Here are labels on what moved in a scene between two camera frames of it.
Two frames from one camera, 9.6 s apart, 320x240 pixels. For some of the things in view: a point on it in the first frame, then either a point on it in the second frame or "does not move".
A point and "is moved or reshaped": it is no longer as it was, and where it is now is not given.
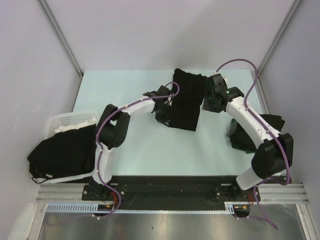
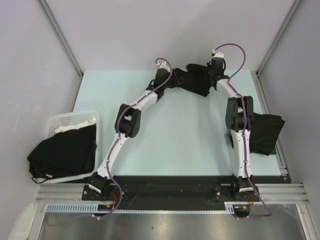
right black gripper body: [208, 104] to [209, 73]
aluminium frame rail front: [273, 192] does not move
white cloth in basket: [92, 122] does not move
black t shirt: [185, 106] is moved or reshaped
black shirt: [67, 152] does not move
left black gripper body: [162, 115] to [168, 81]
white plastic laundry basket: [55, 120] does not move
